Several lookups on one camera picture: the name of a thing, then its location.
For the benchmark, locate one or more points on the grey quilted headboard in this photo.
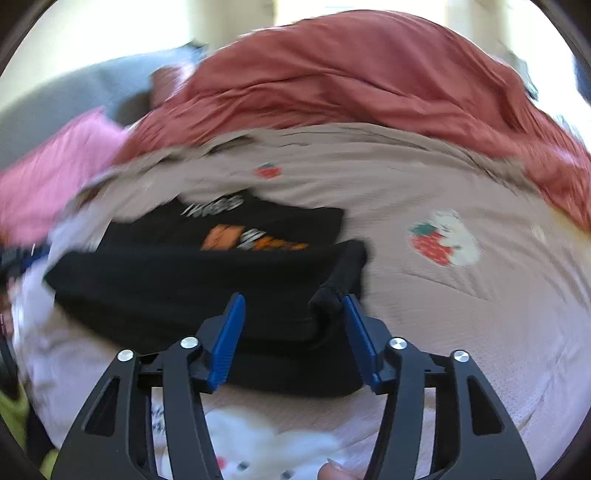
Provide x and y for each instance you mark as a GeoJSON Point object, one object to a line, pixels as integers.
{"type": "Point", "coordinates": [121, 87]}

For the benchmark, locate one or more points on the beige strawberry bear bedsheet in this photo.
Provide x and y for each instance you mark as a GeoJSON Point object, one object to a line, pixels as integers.
{"type": "Point", "coordinates": [464, 253]}

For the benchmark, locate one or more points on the black long-sleeve sweatshirt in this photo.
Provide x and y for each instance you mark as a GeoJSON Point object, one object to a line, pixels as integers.
{"type": "Point", "coordinates": [154, 280]}

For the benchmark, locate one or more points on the pink quilted pillow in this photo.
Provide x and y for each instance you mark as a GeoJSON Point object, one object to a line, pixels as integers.
{"type": "Point", "coordinates": [35, 190]}

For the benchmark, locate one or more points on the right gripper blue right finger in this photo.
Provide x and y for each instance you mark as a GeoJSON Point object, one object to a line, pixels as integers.
{"type": "Point", "coordinates": [475, 437]}

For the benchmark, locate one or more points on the dusty pink small pillow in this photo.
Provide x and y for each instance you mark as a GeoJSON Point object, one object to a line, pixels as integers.
{"type": "Point", "coordinates": [166, 81]}

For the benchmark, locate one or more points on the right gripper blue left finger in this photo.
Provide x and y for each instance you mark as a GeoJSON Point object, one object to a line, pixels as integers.
{"type": "Point", "coordinates": [111, 437]}

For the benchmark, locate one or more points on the green sleeve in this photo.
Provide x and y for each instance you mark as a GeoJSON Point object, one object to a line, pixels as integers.
{"type": "Point", "coordinates": [27, 431]}

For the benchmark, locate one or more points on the person's right hand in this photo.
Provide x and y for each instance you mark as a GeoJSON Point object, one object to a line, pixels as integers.
{"type": "Point", "coordinates": [332, 470]}

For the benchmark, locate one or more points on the salmon red duvet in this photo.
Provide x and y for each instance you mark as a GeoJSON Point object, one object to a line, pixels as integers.
{"type": "Point", "coordinates": [390, 69]}

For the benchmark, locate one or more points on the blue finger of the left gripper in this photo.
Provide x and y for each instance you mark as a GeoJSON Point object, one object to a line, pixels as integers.
{"type": "Point", "coordinates": [16, 260]}

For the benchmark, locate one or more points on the person's left hand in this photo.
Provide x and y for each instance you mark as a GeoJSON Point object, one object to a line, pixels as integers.
{"type": "Point", "coordinates": [6, 319]}

